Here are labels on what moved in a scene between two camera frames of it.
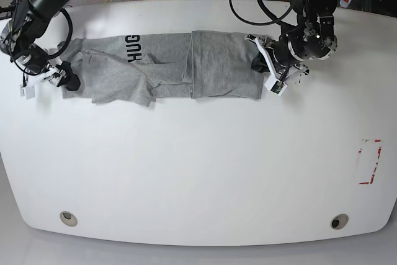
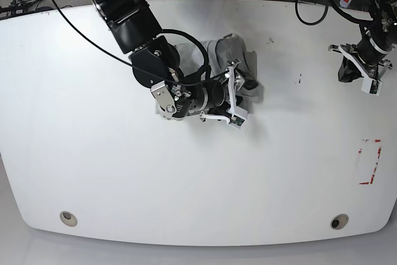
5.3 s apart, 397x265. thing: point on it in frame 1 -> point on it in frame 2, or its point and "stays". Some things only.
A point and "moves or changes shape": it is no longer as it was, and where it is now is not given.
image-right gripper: (263, 62) -> (358, 67)
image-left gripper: (59, 77) -> (249, 84)
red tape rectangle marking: (375, 169) stays
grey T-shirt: (137, 69) moves or changes shape
